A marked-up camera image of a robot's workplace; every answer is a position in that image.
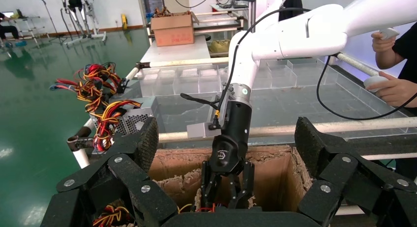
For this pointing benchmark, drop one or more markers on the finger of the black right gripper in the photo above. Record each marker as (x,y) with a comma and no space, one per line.
(242,189)
(208,188)

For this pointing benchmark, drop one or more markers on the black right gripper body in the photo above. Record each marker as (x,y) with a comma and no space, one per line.
(231,147)

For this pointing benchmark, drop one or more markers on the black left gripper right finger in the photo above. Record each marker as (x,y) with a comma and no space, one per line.
(345,173)

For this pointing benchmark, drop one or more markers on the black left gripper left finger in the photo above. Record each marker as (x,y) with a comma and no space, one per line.
(123,173)

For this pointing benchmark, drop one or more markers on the white hand controller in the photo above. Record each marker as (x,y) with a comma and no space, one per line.
(389,32)
(373,83)

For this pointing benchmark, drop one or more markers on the operator right forearm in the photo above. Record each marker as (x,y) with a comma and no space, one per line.
(389,59)

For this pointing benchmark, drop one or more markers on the operator left hand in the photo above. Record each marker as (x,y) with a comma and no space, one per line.
(399,92)

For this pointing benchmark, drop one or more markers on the operator right hand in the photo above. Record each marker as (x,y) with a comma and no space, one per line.
(382,43)

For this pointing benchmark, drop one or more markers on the brown divided cardboard box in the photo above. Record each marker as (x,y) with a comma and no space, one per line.
(273,183)

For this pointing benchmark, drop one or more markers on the black pipe connector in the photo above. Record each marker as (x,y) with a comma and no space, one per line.
(79,143)
(142,65)

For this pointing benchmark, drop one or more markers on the clear acrylic divider tray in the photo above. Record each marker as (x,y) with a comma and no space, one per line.
(293,102)

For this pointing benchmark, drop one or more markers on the yellow bag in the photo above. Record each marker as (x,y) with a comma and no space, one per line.
(220,46)

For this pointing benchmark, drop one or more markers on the black round stool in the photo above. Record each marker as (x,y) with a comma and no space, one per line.
(207,37)

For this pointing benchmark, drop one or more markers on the pipe shelf rack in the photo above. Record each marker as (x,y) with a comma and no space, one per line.
(224,30)

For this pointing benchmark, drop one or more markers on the plain brown cardboard box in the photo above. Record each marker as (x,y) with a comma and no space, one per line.
(172,31)

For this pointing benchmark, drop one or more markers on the cluttered white desk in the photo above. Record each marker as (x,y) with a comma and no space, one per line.
(228,5)

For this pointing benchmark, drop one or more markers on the operator body black shirt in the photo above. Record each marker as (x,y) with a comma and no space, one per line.
(409,46)

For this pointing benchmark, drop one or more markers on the white upright column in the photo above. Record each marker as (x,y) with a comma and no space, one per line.
(267,4)

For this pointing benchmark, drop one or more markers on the yellow floor sign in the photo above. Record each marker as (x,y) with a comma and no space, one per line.
(124,22)

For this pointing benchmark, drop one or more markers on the standing person black shirt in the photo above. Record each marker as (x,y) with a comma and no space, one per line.
(291,5)

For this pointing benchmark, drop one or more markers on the humanoid robot on stand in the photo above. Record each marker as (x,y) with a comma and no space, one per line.
(75,2)

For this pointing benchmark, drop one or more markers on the seated person in black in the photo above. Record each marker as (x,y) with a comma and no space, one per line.
(8,30)

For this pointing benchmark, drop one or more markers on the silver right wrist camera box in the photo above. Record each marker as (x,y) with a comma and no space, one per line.
(200,130)

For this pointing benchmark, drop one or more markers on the white frame table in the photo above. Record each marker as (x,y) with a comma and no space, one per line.
(27,18)

